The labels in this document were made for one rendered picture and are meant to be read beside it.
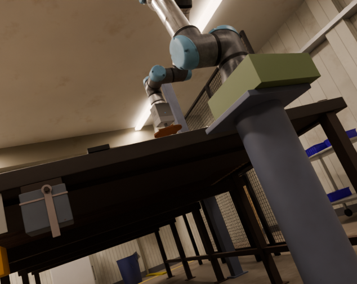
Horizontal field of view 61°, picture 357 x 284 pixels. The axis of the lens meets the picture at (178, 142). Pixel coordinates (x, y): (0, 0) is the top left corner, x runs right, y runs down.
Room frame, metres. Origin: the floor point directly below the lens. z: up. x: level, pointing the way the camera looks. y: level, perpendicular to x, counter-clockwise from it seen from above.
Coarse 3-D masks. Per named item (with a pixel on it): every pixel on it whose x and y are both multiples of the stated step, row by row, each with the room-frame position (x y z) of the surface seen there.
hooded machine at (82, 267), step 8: (88, 256) 5.63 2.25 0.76; (64, 264) 5.44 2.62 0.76; (72, 264) 5.49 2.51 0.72; (80, 264) 5.55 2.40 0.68; (88, 264) 5.61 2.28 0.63; (56, 272) 5.37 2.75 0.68; (64, 272) 5.43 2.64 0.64; (72, 272) 5.48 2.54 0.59; (80, 272) 5.54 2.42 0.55; (88, 272) 5.60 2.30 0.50; (56, 280) 5.36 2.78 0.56; (64, 280) 5.41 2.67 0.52; (72, 280) 5.47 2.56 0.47; (80, 280) 5.52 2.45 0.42; (88, 280) 5.58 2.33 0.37
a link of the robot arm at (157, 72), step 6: (156, 66) 1.28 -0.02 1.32; (162, 66) 1.29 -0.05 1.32; (150, 72) 1.29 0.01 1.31; (156, 72) 1.28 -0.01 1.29; (162, 72) 1.29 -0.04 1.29; (168, 72) 1.32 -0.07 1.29; (150, 78) 1.31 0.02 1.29; (156, 78) 1.29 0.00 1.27; (162, 78) 1.30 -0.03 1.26; (168, 78) 1.33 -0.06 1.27; (150, 84) 1.34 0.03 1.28; (156, 84) 1.33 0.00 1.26
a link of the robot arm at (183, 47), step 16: (144, 0) 1.02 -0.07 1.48; (160, 0) 0.97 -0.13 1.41; (160, 16) 0.98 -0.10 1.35; (176, 16) 0.94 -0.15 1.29; (176, 32) 0.91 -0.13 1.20; (192, 32) 0.90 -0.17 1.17; (176, 48) 0.91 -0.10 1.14; (192, 48) 0.88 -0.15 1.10; (208, 48) 0.91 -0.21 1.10; (176, 64) 0.95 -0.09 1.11; (192, 64) 0.92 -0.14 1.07; (208, 64) 0.96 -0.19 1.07
